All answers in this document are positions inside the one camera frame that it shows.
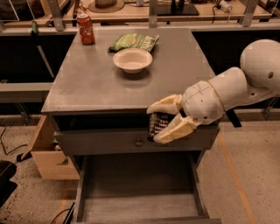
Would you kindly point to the white power adapter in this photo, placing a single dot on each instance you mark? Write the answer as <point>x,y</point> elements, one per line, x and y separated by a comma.
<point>224,6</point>

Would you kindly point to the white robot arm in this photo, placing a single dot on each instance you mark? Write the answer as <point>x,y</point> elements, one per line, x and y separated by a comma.
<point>256,79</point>

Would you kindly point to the black rxbar chocolate bar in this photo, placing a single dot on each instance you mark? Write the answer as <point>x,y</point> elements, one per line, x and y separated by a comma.
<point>158,122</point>

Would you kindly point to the grey wooden drawer cabinet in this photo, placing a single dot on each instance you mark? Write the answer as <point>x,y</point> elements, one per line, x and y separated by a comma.
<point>91,93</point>

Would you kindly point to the open grey middle drawer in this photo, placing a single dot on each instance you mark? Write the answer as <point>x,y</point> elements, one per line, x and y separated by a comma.
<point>145,188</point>

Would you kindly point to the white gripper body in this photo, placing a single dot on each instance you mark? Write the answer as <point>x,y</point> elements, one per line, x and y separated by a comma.
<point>202,102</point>

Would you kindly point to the round lamp base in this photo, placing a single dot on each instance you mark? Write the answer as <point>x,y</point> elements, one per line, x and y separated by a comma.
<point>106,6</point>

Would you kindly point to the black monitor stand base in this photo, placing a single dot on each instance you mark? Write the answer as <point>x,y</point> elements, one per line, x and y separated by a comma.
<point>177,8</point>

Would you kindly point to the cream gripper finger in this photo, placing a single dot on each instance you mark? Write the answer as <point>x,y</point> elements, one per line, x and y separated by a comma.
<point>178,127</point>
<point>170,105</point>

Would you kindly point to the grey top drawer with knob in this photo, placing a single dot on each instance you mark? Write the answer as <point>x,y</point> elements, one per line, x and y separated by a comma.
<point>119,141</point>

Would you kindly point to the black object at left edge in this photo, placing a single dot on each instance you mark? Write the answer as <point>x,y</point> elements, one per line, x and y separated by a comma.
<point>7,187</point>

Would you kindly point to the green chip bag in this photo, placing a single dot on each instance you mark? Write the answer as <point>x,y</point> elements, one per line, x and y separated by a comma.
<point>133,40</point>

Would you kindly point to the red soda can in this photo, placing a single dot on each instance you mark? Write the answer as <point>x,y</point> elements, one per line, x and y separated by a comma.
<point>86,29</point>

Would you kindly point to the white paper bowl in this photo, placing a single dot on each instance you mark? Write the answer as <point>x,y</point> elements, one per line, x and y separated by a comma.
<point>132,60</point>

